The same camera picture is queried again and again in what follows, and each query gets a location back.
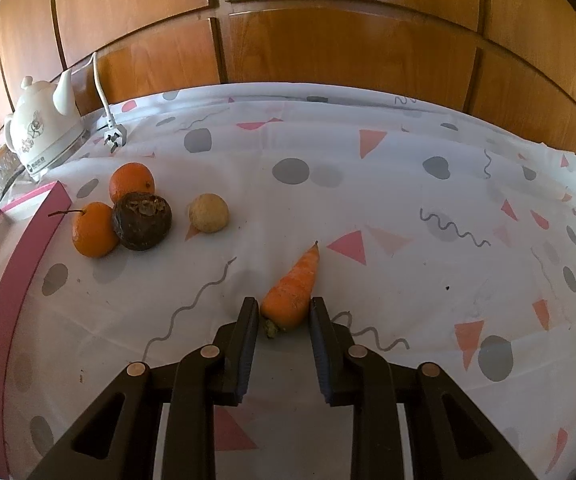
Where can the near orange tangerine with stem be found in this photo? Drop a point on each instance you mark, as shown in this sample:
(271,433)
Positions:
(91,229)

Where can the orange carrot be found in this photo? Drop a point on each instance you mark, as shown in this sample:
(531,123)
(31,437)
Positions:
(286,304)

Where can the patterned white tablecloth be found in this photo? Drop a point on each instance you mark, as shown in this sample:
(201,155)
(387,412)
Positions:
(442,238)

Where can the far orange tangerine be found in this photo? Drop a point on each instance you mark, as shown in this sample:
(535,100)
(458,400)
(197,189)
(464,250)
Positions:
(129,178)

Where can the pale yellow round fruit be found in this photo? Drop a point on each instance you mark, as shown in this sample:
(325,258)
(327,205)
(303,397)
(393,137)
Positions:
(209,213)

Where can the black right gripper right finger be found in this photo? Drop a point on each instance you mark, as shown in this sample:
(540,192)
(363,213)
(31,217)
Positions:
(408,422)

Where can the pink and white box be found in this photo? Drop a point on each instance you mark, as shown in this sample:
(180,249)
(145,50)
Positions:
(26,228)

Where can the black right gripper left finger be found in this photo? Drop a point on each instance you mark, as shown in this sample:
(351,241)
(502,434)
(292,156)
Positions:
(168,408)

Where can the dark brown round fruit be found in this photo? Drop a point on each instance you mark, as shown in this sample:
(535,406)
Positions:
(141,220)

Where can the wooden panelled cabinet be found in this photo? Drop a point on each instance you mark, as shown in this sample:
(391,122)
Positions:
(509,62)

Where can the white ceramic electric kettle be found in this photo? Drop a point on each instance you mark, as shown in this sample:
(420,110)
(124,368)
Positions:
(46,127)

